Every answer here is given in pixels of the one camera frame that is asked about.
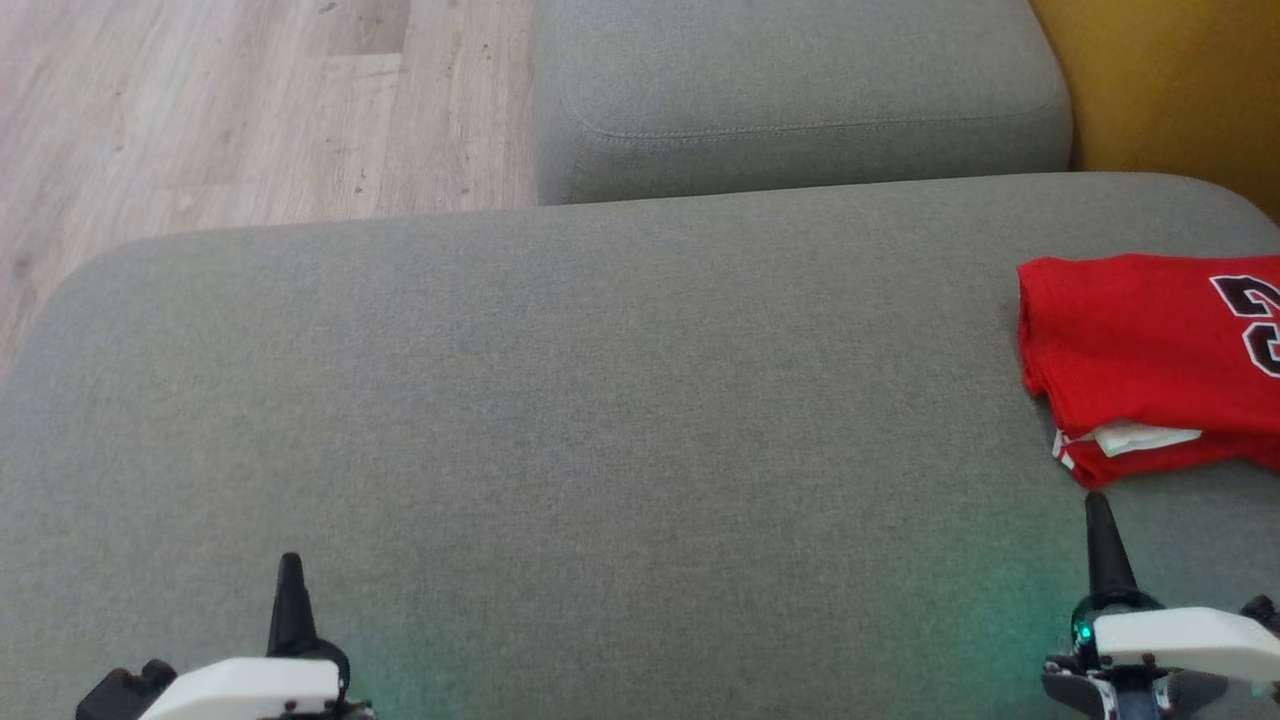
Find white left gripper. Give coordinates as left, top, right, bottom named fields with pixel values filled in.
left=140, top=552, right=377, bottom=720

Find red jersey with number 23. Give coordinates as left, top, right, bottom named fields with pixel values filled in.
left=1016, top=252, right=1280, bottom=446

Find small grey sofa cushion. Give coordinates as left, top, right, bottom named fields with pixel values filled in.
left=530, top=0, right=1076, bottom=207

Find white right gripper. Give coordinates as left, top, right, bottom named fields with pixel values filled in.
left=1040, top=491, right=1280, bottom=720

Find red shorts with white band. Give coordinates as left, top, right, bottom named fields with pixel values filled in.
left=1050, top=418, right=1280, bottom=492

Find large grey sofa seat cushion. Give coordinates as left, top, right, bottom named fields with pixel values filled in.
left=0, top=172, right=1280, bottom=720

